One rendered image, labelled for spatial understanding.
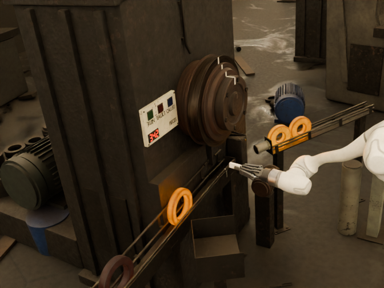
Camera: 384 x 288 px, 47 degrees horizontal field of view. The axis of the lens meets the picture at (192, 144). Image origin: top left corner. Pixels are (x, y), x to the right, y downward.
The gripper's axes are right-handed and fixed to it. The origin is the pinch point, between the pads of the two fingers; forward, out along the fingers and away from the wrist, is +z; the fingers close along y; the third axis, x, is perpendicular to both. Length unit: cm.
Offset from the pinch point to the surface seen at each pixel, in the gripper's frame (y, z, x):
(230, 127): -8.3, -0.1, 28.0
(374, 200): 62, -67, -40
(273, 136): 42.8, -5.0, -1.1
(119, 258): -88, 9, 3
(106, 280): -97, 8, 0
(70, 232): -41, 95, -58
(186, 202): -36.4, 9.0, -3.4
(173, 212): -50, 8, 0
